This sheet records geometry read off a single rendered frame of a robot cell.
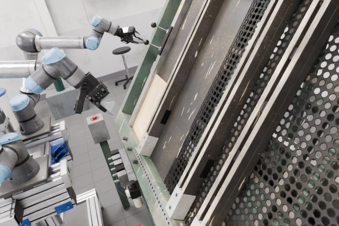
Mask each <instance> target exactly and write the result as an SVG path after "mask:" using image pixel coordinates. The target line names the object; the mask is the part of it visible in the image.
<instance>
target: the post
mask: <svg viewBox="0 0 339 226"><path fill-rule="evenodd" d="M99 144H100V147H101V149H102V152H103V155H104V157H105V160H106V163H107V166H108V168H109V171H110V174H111V176H112V175H113V174H115V173H116V170H115V171H111V169H112V168H114V167H115V165H111V166H110V165H109V164H110V163H112V162H113V160H110V161H109V160H108V158H110V157H112V156H111V153H110V152H111V150H110V147H109V144H108V142H107V140H106V141H103V142H100V143H99ZM112 179H113V181H115V180H116V179H117V177H113V176H112ZM114 184H115V187H116V189H117V186H116V183H115V182H114ZM119 190H120V192H121V193H123V194H124V195H126V192H125V191H124V190H122V188H119ZM117 192H118V195H119V197H120V200H121V203H122V206H123V208H124V209H126V208H128V207H130V204H129V201H128V198H127V197H125V196H123V195H122V194H121V193H120V192H119V191H118V189H117Z"/></svg>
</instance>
